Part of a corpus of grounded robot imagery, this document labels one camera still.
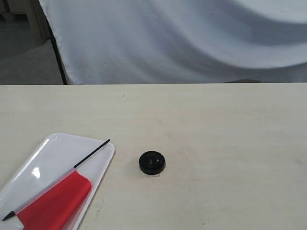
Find red flag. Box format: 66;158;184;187
2;139;110;230

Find black round flag base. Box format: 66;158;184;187
139;150;166;175

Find white backdrop cloth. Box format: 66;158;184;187
40;0;307;84

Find black backdrop stand pole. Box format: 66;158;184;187
47;22;68;85

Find white rectangular plastic tray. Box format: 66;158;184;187
0;133;115;230

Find wooden furniture in background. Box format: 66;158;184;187
0;0;50;46

